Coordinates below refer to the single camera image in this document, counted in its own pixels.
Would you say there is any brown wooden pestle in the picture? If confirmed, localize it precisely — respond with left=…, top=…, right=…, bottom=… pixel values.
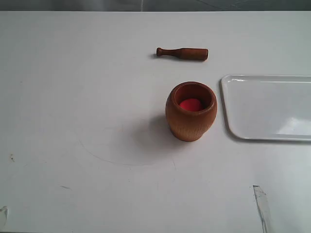
left=156, top=48, right=208, bottom=61

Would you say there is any brown wooden mortar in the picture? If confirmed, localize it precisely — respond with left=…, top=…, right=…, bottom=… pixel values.
left=165, top=82, right=217, bottom=142

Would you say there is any red ball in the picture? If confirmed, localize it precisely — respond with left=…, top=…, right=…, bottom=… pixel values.
left=179, top=98, right=204, bottom=112

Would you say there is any white rectangular tray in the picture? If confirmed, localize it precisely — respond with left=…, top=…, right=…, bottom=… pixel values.
left=221, top=75, right=311, bottom=142

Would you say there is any clear tape strip right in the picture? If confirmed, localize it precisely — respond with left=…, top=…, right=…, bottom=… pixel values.
left=253, top=185, right=274, bottom=233

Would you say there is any clear tape piece left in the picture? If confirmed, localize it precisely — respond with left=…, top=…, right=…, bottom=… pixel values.
left=0, top=206, right=8, bottom=225

